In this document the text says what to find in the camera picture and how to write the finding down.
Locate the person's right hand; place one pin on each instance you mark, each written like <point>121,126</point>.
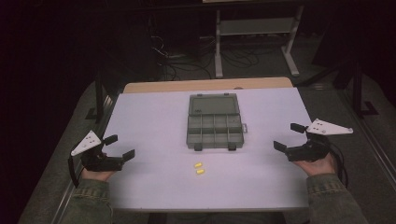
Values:
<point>318,166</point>

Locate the black metal stand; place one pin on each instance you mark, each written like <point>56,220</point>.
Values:
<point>104,93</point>
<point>355,87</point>

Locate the yellow earplug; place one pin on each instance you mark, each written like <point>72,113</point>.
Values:
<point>198,165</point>
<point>200,171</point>

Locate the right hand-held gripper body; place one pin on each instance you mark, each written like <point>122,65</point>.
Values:
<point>314,146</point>

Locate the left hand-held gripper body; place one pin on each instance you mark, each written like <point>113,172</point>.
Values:
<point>93,155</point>

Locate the grey plastic compartment box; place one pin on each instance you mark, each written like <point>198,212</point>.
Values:
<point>214,122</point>

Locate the white metal stand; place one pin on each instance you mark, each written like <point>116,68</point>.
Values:
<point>257,40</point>

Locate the person's left hand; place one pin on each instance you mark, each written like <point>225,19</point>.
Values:
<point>97,175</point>

